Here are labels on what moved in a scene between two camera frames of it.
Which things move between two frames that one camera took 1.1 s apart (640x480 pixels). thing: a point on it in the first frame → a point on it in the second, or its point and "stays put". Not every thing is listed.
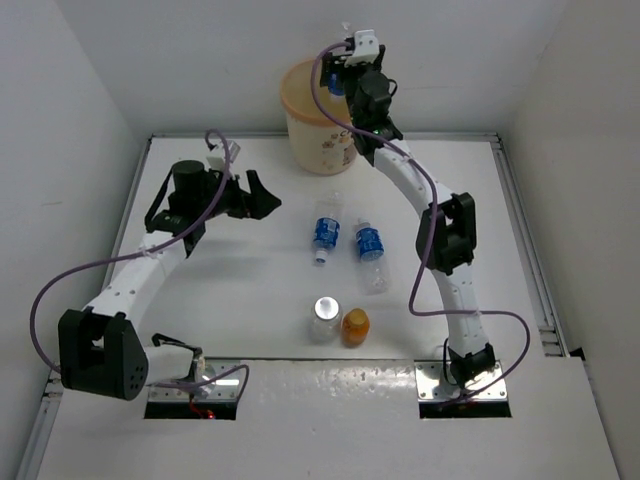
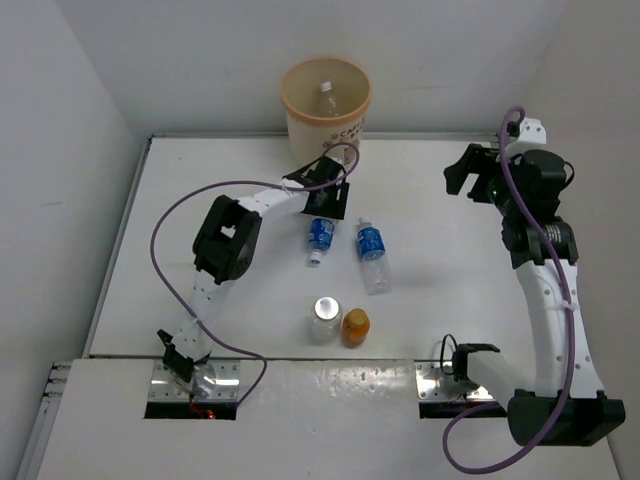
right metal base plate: x=431 y=385 stays put
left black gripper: x=255 y=205 → x=335 y=208
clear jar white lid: x=326 y=320 stays put
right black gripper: x=365 y=67 → x=472 y=161
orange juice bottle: x=355 y=328 stays put
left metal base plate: x=226 y=389 stays put
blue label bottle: x=374 y=273 stays put
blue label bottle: x=336 y=84 → x=328 y=99
